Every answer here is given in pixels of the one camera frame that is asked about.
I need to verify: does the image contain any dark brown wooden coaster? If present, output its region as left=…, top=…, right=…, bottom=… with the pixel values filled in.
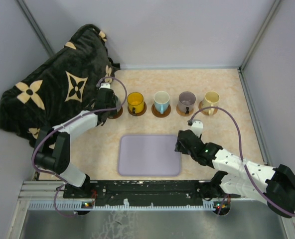
left=108, top=107, right=123, bottom=119

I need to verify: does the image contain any light woven rattan coaster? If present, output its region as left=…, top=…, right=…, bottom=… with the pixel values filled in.
left=176, top=105, right=194, bottom=117

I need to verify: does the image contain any yellow transparent mug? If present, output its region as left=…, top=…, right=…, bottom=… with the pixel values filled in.
left=127, top=92, right=144, bottom=113

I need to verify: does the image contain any purple transparent mug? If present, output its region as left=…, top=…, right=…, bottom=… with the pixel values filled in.
left=178, top=91, right=196, bottom=113

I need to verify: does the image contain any cream yellow ceramic mug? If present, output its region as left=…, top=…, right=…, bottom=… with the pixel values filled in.
left=201, top=91, right=220, bottom=116

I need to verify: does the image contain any white mug blue handle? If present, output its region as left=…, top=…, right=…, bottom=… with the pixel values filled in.
left=153, top=91, right=170, bottom=114

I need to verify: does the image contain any grey ceramic mug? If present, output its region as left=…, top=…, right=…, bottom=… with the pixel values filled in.
left=109, top=95, right=121, bottom=116

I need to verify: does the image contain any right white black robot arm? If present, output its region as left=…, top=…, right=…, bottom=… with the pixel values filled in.
left=175, top=130, right=295, bottom=218

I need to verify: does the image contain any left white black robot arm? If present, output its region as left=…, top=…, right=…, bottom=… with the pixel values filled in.
left=32, top=87, right=117, bottom=198

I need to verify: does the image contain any lavender plastic tray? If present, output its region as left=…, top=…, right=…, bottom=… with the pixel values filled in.
left=117, top=134, right=181, bottom=177

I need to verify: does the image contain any black floral plush blanket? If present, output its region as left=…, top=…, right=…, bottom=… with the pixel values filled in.
left=0, top=24, right=120, bottom=146

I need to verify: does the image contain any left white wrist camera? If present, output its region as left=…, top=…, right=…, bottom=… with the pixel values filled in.
left=99, top=83, right=111, bottom=89

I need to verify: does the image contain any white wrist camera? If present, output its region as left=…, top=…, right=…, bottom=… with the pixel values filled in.
left=99, top=83, right=111, bottom=89
left=191, top=120, right=204, bottom=138

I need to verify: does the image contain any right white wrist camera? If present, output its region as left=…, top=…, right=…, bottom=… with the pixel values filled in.
left=191, top=120, right=204, bottom=138

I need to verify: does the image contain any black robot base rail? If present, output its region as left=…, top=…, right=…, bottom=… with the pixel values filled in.
left=62, top=179, right=240, bottom=207

